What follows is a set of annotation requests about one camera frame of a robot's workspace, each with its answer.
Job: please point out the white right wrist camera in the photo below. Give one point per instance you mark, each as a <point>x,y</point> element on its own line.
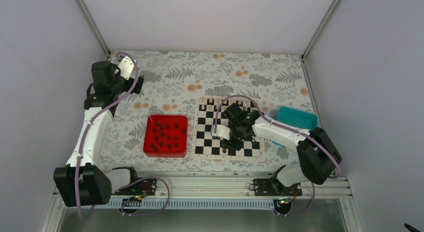
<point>220,131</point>

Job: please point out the floral patterned table mat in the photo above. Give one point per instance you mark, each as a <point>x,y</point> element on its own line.
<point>174,81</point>

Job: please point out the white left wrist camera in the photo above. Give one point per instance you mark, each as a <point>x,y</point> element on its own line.
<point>126,67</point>

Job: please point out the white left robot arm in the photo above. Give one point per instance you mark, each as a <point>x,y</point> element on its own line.
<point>81,181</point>

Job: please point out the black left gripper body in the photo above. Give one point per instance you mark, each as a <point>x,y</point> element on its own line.
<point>137,88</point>

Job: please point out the aluminium mounting rail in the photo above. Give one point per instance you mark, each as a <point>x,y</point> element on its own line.
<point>203,190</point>

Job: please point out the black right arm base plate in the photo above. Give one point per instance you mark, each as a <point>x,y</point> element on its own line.
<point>267,187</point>

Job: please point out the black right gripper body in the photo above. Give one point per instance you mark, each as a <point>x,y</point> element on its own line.
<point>237,145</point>

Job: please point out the light wooden chess pieces row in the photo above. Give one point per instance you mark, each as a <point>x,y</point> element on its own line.
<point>210,104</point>

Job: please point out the red plastic tray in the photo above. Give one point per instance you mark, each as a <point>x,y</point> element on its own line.
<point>166,136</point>

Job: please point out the teal plastic tray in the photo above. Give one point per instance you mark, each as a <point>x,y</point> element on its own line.
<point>296,118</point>

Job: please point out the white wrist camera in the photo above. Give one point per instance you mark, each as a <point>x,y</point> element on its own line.
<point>126,67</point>
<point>220,131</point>

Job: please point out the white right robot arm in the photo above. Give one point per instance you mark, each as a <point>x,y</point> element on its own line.
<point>317,156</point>

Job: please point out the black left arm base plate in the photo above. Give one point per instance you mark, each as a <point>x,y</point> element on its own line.
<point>146,187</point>

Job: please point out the black and white chessboard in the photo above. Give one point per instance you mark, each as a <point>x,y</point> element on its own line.
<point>205,146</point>

